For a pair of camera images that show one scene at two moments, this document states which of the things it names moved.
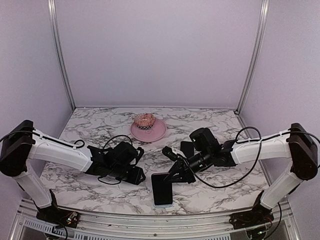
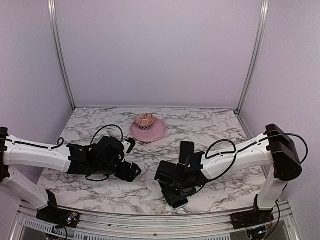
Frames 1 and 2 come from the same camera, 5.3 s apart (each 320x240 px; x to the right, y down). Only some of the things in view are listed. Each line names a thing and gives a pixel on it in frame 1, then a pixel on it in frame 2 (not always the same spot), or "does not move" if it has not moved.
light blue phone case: (161, 206) -> (181, 206)
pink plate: (158, 131) does not move
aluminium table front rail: (27, 225) does not move
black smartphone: (187, 148) does not move
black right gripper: (180, 167) -> (171, 198)
